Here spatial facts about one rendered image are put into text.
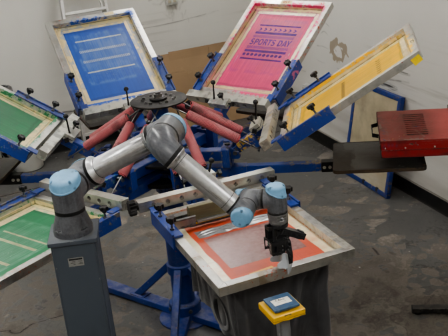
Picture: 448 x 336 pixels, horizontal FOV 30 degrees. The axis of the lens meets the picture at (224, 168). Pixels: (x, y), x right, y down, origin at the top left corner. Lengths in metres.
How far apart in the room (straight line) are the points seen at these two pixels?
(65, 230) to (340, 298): 2.20
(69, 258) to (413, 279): 2.51
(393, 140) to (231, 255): 1.11
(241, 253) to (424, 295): 1.78
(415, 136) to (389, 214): 1.83
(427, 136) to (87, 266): 1.81
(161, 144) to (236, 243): 0.74
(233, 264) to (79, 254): 0.61
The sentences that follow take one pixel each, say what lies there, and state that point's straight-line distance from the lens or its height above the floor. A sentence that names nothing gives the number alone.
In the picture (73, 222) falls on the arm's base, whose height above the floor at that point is 1.26.
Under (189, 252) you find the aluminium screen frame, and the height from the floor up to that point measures 0.99.
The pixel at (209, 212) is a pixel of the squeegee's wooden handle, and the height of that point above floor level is 1.01.
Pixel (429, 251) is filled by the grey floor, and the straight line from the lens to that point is 5.44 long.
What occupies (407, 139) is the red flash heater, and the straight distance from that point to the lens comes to 4.12.
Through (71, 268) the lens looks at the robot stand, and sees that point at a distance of 3.23.
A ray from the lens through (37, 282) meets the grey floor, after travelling 5.55.
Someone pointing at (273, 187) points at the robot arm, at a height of 1.33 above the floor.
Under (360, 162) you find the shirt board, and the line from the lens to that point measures 4.28.
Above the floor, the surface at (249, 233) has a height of 0.96.
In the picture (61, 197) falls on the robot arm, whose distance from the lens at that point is 3.13.
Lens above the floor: 2.54
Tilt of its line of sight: 22 degrees down
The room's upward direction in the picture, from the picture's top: 6 degrees counter-clockwise
